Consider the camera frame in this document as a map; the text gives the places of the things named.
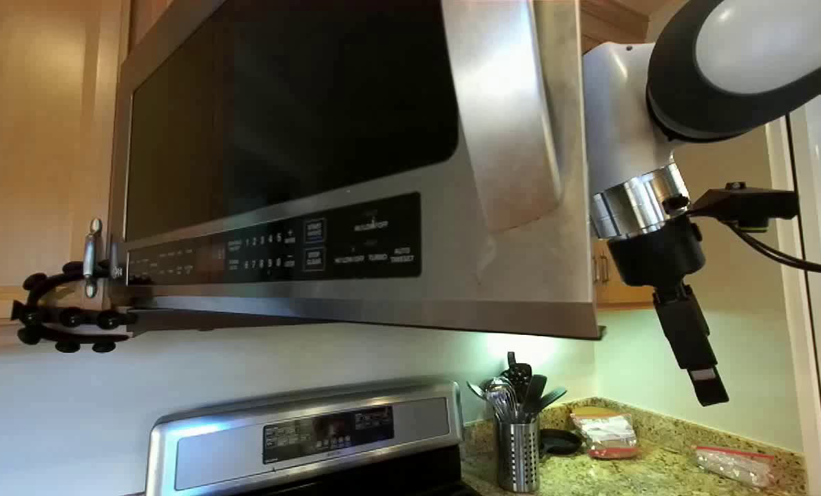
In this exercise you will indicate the shiny metal ladle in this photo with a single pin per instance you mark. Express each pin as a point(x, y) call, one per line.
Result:
point(495, 397)

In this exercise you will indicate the perforated metal utensil holder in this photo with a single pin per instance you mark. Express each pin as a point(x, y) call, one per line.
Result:
point(520, 456)

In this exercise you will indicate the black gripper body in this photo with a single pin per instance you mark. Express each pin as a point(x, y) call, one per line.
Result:
point(659, 256)

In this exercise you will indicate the small wooden cabinet door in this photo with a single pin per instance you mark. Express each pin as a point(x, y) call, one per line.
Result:
point(150, 16)

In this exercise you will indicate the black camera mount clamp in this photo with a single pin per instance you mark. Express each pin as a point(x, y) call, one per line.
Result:
point(62, 318)

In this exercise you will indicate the white door frame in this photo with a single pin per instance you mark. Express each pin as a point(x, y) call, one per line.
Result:
point(810, 368)

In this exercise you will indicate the stainless steel microwave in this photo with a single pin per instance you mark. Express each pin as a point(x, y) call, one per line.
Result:
point(338, 139)

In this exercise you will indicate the dark serving spoon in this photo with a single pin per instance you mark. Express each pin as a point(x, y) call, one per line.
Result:
point(547, 401)

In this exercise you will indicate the red and white food package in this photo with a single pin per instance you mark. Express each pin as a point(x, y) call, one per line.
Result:
point(604, 433)

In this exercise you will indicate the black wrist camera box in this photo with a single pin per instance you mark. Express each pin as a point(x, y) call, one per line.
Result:
point(744, 205)

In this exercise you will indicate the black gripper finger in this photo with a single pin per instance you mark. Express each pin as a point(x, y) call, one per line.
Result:
point(696, 346)

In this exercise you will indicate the clear plastic bag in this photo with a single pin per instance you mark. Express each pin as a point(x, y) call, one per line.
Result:
point(734, 467)

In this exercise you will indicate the black spatula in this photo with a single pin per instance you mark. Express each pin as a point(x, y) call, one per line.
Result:
point(520, 375)

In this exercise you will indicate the tall wooden cabinet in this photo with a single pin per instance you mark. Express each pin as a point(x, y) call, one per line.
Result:
point(33, 139)

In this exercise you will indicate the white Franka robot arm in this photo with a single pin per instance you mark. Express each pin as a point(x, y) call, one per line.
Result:
point(750, 37)

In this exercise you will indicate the black round dish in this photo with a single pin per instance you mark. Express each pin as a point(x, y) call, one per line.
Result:
point(561, 441)

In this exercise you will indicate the stainless steel stove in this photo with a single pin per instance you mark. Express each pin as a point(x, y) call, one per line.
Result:
point(310, 437)

